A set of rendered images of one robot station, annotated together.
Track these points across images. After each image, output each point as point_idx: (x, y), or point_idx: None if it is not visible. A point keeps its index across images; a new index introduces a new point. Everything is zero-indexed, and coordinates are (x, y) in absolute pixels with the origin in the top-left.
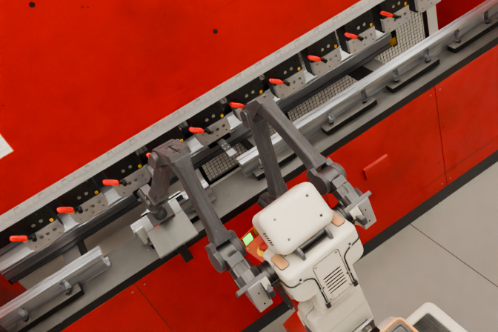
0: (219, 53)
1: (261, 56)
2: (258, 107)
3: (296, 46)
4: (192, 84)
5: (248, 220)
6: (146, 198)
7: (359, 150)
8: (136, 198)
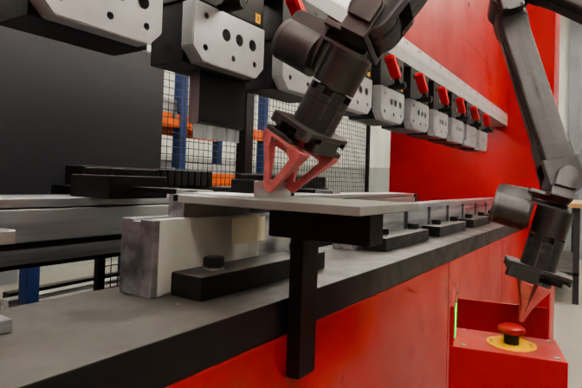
0: None
1: (410, 37)
2: None
3: (429, 67)
4: None
5: (388, 323)
6: None
7: (470, 281)
8: (198, 118)
